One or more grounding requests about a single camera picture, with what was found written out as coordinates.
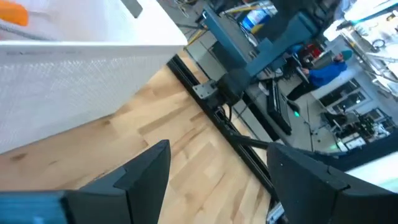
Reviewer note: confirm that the white perforated plastic basket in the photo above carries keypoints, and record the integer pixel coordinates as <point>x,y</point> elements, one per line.
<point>77,77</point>

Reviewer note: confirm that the black table frame rail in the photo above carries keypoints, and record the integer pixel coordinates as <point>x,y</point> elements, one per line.
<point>217,121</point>

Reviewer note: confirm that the orange pill bottle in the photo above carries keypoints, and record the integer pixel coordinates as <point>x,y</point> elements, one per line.
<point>12,12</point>

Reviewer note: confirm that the blue and white bottle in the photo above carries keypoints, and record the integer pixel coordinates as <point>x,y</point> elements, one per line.
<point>253,18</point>

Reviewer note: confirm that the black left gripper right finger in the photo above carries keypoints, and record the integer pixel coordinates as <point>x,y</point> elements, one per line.
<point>311,189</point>

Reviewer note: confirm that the grey metal bracket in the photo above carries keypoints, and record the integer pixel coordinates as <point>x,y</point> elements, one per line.
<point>204,90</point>

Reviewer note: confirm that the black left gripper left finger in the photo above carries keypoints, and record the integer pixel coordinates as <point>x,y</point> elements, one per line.
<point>140,186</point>

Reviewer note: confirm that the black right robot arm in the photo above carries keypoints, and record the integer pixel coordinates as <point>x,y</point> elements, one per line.
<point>236,84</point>

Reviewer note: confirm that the person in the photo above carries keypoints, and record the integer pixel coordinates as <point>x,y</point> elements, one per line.
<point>326,73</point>

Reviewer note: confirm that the flat black device with light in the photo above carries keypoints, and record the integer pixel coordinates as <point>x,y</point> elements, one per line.
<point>278,107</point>

